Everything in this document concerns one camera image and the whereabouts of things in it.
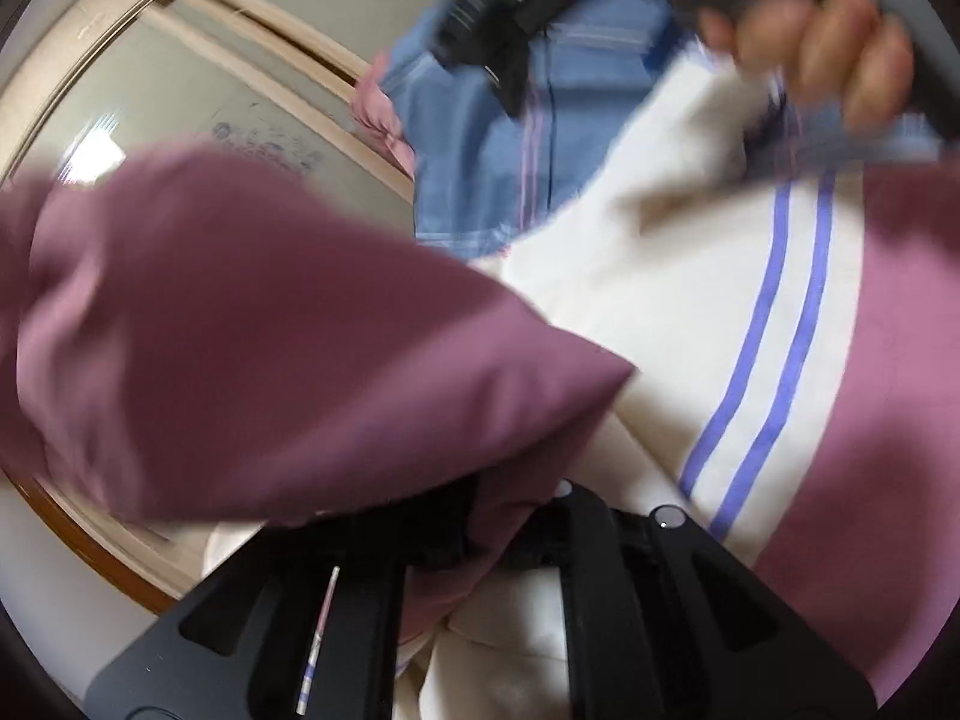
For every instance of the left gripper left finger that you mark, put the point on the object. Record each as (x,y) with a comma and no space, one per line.
(298,623)

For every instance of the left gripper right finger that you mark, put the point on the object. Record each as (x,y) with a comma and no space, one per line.
(662,622)

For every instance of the cream white padded jacket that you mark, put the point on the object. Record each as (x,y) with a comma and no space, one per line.
(502,653)

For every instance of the person's right hand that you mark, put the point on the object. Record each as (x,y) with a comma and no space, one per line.
(827,51)

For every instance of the pink folded blanket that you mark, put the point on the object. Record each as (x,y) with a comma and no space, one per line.
(378,124)

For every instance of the blue striped quilt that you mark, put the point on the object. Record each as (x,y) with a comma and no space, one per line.
(483,177)

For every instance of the frosted glass wardrobe door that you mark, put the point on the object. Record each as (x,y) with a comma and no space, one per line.
(87,82)

